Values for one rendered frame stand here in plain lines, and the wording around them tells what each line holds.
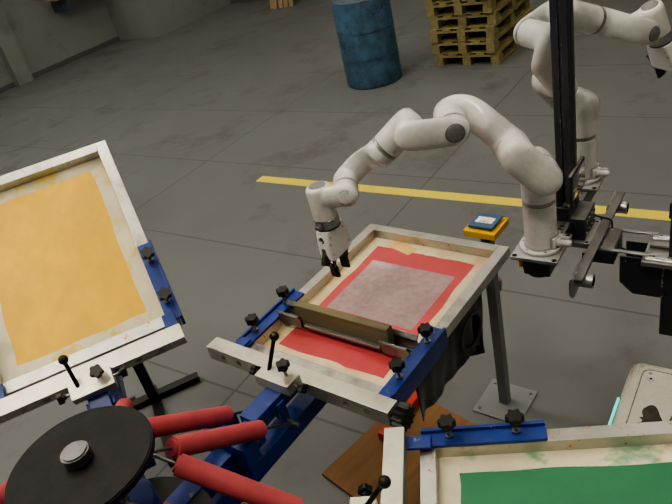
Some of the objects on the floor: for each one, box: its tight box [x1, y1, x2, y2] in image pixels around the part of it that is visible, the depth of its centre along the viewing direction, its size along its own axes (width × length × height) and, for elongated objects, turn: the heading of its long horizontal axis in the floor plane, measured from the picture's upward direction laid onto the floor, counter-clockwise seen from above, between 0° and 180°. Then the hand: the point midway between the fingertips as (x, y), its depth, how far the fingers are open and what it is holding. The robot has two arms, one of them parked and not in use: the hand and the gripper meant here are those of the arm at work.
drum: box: [331, 0, 402, 90], centre depth 708 cm, size 64×61×92 cm
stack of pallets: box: [424, 0, 535, 66], centre depth 720 cm, size 116×79×82 cm
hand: (340, 266), depth 201 cm, fingers open, 4 cm apart
